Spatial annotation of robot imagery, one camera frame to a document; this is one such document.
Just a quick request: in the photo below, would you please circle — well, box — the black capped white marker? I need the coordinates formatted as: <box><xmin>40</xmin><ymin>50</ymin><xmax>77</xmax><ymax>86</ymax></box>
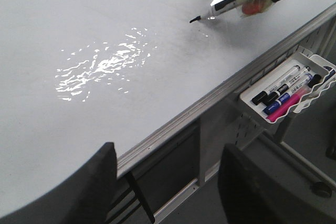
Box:
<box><xmin>251</xmin><ymin>65</ymin><xmax>301</xmax><ymax>105</ymax></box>

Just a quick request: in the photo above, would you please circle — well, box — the pink marker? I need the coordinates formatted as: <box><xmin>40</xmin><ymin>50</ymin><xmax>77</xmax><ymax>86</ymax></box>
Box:
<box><xmin>266</xmin><ymin>86</ymin><xmax>312</xmax><ymax>122</ymax></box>

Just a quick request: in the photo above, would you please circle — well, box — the white whiteboard with aluminium frame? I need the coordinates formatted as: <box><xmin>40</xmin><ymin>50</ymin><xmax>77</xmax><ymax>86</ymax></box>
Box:
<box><xmin>1</xmin><ymin>0</ymin><xmax>335</xmax><ymax>187</ymax></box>

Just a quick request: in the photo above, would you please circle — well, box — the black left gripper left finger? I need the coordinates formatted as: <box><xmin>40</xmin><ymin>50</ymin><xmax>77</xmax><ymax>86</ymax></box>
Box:
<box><xmin>1</xmin><ymin>142</ymin><xmax>117</xmax><ymax>223</ymax></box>

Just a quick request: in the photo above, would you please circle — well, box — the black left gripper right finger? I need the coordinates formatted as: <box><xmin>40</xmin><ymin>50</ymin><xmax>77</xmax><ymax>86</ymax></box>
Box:
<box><xmin>218</xmin><ymin>144</ymin><xmax>335</xmax><ymax>223</ymax></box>

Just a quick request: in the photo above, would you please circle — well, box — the white wavy marker tray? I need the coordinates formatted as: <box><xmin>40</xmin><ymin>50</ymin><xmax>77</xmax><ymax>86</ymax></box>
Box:
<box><xmin>238</xmin><ymin>52</ymin><xmax>335</xmax><ymax>126</ymax></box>

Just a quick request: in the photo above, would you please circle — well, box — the taped black whiteboard marker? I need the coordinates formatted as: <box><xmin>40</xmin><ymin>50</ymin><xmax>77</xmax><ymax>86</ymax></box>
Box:
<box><xmin>190</xmin><ymin>0</ymin><xmax>272</xmax><ymax>23</ymax></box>

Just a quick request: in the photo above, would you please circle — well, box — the blue deli whiteboard marker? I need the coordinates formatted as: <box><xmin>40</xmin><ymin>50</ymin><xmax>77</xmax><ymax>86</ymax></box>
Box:
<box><xmin>263</xmin><ymin>73</ymin><xmax>312</xmax><ymax>115</ymax></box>

